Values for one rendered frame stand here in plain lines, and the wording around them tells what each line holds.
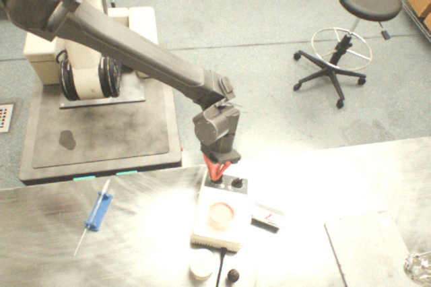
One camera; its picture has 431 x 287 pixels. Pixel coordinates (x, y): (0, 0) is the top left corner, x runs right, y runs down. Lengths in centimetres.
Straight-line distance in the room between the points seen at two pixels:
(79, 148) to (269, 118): 114
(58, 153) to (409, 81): 237
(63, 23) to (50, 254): 55
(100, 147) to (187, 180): 64
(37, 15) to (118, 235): 53
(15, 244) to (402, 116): 223
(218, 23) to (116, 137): 146
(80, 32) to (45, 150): 99
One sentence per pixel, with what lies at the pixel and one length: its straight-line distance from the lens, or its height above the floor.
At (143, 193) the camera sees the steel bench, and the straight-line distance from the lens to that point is 85.
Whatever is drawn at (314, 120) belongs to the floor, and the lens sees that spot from 206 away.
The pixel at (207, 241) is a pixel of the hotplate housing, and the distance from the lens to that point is 74.
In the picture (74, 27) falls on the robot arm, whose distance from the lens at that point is 54.
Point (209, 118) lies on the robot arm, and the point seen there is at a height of 103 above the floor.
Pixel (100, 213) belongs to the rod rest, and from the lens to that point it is 85.
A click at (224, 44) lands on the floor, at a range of 237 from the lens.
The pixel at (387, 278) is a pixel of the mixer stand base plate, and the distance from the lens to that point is 93.
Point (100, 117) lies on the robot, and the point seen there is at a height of 37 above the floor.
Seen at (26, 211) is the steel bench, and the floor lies 75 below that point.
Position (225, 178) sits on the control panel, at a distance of 82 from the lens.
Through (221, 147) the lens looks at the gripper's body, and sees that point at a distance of 71.
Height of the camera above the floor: 154
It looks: 59 degrees down
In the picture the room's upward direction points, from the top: 9 degrees clockwise
